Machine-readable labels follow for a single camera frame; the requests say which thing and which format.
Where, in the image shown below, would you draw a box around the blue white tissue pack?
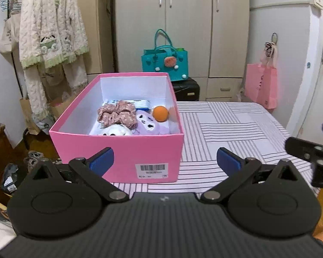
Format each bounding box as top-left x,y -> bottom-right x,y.
102,99 -> 151,112

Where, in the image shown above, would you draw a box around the white blue wet wipes pack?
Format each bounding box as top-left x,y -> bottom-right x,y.
89,121 -> 105,136

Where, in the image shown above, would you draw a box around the orange soft ball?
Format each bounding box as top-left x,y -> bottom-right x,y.
152,105 -> 169,122

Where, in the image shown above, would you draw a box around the striped pink tablecloth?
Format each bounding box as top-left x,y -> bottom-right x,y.
115,101 -> 312,195

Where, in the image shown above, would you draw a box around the pink cardboard storage box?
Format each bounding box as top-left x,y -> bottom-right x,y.
49,72 -> 184,183

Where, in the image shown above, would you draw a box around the white panda plush toy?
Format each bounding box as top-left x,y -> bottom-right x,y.
98,124 -> 132,136

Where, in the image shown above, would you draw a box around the grey white sneakers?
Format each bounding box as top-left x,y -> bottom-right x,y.
24,151 -> 44,172

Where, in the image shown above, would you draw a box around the pink floral scrunchie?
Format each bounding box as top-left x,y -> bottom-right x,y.
97,100 -> 138,130

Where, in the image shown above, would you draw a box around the purple plush toy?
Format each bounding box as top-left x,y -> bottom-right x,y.
133,110 -> 170,136

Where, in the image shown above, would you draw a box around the brown paper bag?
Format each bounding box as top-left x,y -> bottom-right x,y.
20,95 -> 76,135

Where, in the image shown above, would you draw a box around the pink paper shopping bag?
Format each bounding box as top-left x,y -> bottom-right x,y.
244,42 -> 278,110

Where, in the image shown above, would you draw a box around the black suitcase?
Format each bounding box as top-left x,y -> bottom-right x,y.
171,77 -> 200,101

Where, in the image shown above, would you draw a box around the black clothes rack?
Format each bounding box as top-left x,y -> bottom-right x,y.
5,0 -> 30,151

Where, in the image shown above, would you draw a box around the teal felt handbag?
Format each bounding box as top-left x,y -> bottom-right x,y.
141,29 -> 189,81

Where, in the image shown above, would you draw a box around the cream knitted cardigan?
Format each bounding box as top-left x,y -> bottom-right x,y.
19,0 -> 89,69

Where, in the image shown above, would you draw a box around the beige wardrobe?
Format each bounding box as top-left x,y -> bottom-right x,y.
114,0 -> 250,101

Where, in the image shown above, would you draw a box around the beige canvas tote bag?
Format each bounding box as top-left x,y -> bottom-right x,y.
0,0 -> 21,54

